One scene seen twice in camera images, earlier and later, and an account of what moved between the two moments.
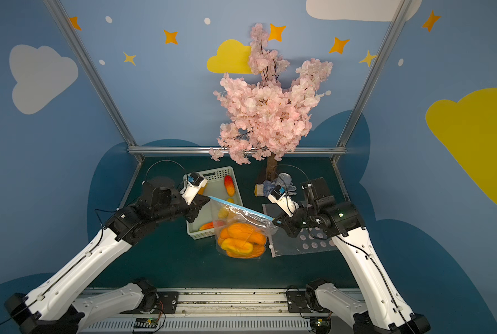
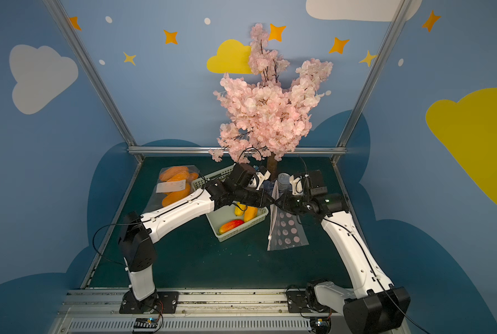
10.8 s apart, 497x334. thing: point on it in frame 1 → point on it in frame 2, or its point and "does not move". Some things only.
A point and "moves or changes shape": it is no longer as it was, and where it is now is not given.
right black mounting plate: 303,302 does not move
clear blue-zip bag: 239,233 moves or changes shape
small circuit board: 145,324 does not move
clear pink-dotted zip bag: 255,228 → 285,227
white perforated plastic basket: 222,184 moves or changes shape
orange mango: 257,250 moves or changes shape
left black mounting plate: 165,302 does not move
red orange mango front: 210,225 → 230,225
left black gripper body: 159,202 → 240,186
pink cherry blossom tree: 266,116 does not move
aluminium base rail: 222,312 does not move
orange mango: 243,232 → 177,173
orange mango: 237,245 moves or changes shape
